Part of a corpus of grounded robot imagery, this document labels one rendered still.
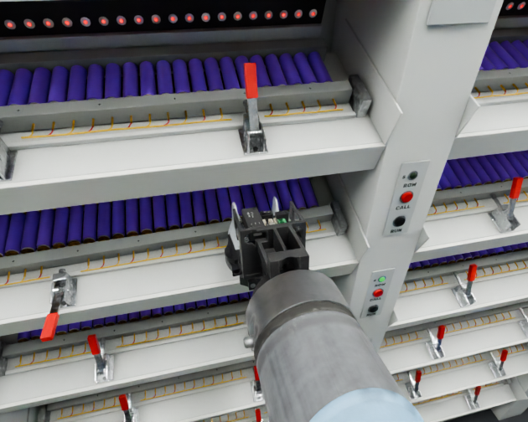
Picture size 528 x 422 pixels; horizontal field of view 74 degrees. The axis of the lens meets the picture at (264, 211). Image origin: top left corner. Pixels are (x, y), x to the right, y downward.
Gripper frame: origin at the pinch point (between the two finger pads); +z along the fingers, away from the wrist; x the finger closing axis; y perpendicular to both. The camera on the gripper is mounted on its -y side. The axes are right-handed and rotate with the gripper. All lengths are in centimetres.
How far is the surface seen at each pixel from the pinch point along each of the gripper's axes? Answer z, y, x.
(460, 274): 6, -24, -46
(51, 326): -8.2, -5.4, 26.3
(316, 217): 2.0, -1.8, -10.7
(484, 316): 9, -42, -59
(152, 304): -2.4, -9.7, 15.6
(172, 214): 5.7, 0.2, 11.4
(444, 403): 13, -84, -61
